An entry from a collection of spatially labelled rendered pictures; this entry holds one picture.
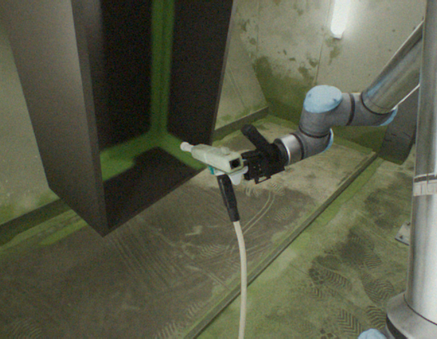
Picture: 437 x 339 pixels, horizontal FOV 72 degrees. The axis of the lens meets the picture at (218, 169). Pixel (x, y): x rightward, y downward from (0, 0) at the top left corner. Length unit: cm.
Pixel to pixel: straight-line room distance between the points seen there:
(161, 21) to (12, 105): 105
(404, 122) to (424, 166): 227
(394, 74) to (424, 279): 48
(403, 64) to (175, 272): 125
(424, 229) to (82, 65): 72
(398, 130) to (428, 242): 232
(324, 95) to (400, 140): 189
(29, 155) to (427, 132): 189
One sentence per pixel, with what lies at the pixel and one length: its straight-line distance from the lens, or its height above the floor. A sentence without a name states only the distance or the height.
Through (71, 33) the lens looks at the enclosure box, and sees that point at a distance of 78.
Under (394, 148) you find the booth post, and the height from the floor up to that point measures 12.
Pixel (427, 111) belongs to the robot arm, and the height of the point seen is 112.
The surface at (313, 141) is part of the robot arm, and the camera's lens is 92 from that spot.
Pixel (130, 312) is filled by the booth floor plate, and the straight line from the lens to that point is 147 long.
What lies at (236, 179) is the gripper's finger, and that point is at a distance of 83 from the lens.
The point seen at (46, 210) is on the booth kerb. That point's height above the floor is 13.
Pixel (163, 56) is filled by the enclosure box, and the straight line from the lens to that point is 146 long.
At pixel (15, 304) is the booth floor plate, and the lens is 169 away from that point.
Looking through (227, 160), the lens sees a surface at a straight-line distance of 71.
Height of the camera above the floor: 124
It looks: 32 degrees down
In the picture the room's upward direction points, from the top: straight up
